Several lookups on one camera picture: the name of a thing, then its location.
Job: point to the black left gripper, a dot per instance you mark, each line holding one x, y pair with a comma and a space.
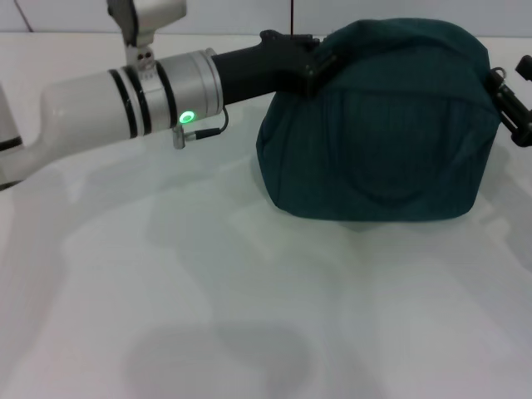
266, 66

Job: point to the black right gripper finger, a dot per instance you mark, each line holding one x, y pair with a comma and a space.
509, 108
524, 66

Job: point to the dark teal insulated bag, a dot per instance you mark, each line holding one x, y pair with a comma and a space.
374, 133

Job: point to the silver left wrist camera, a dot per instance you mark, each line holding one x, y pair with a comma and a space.
158, 10

